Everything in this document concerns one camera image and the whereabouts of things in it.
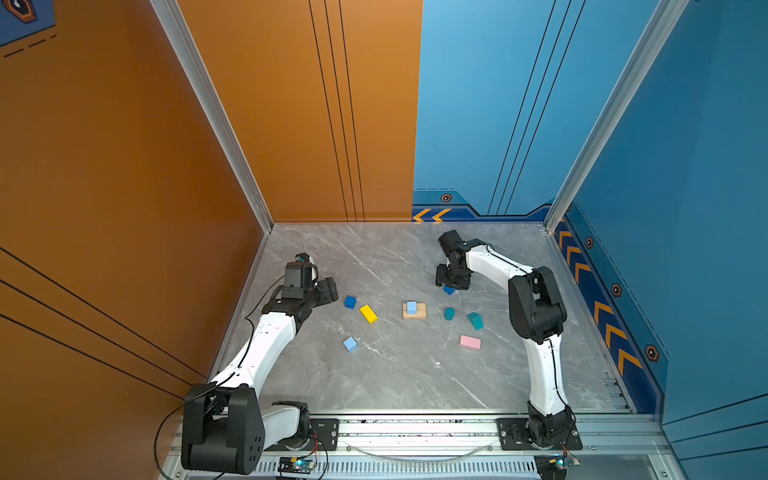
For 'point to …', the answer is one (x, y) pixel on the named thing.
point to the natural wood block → (421, 312)
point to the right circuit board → (563, 461)
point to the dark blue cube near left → (350, 302)
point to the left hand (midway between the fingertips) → (324, 283)
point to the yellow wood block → (369, 314)
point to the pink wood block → (470, 342)
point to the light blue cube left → (350, 344)
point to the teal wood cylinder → (449, 313)
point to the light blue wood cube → (412, 307)
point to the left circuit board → (299, 465)
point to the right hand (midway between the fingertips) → (442, 284)
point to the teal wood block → (476, 320)
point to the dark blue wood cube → (448, 290)
